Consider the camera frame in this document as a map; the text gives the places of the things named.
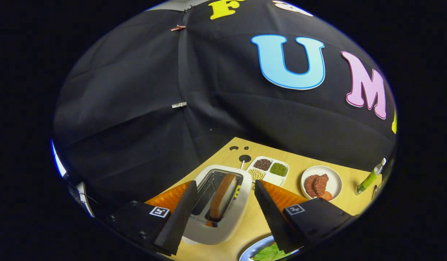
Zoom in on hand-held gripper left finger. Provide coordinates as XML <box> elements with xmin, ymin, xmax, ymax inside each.
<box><xmin>104</xmin><ymin>180</ymin><xmax>199</xmax><ymax>256</ymax></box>

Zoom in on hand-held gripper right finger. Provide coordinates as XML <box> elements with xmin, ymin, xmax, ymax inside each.
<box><xmin>254</xmin><ymin>179</ymin><xmax>354</xmax><ymax>253</ymax></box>

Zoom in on green lettuce leaf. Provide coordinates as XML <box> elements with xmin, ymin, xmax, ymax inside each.
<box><xmin>253</xmin><ymin>242</ymin><xmax>293</xmax><ymax>261</ymax></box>

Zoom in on toasted bread slice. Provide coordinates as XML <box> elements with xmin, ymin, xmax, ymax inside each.
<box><xmin>209</xmin><ymin>173</ymin><xmax>238</xmax><ymax>220</ymax></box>

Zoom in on white toaster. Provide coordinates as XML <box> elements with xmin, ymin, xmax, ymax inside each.
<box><xmin>182</xmin><ymin>165</ymin><xmax>253</xmax><ymax>245</ymax></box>

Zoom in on white divided bean dish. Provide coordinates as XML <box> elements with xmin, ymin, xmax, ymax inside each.
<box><xmin>246</xmin><ymin>156</ymin><xmax>290</xmax><ymax>187</ymax></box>

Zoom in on blue round plate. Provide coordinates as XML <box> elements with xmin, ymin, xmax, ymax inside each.
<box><xmin>239</xmin><ymin>236</ymin><xmax>300</xmax><ymax>261</ymax></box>

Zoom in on brown meat piece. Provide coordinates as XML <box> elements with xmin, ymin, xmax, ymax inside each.
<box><xmin>304</xmin><ymin>174</ymin><xmax>329</xmax><ymax>198</ymax></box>

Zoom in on round white meat plate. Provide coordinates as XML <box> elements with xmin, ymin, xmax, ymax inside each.
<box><xmin>301</xmin><ymin>166</ymin><xmax>343</xmax><ymax>202</ymax></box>

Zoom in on green label drink bottle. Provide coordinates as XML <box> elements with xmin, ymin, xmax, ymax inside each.
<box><xmin>355</xmin><ymin>158</ymin><xmax>387</xmax><ymax>195</ymax></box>

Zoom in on black backdrop cloth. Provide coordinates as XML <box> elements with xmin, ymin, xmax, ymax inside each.
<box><xmin>53</xmin><ymin>0</ymin><xmax>397</xmax><ymax>218</ymax></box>

